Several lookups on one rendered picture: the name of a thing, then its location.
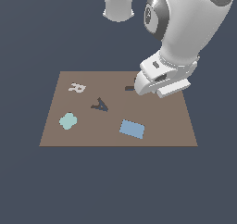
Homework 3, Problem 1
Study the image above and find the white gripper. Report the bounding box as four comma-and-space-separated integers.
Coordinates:
124, 49, 201, 99

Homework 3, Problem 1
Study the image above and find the dark blue letter A block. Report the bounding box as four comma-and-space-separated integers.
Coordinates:
90, 96, 109, 113

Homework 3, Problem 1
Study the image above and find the light blue rectangular block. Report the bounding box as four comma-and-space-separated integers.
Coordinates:
118, 118, 145, 140

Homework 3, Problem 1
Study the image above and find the white letter R block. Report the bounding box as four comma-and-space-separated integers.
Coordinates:
68, 81, 86, 94

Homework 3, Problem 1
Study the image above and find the light teal flower-shaped block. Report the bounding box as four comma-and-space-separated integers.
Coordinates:
58, 111, 79, 131

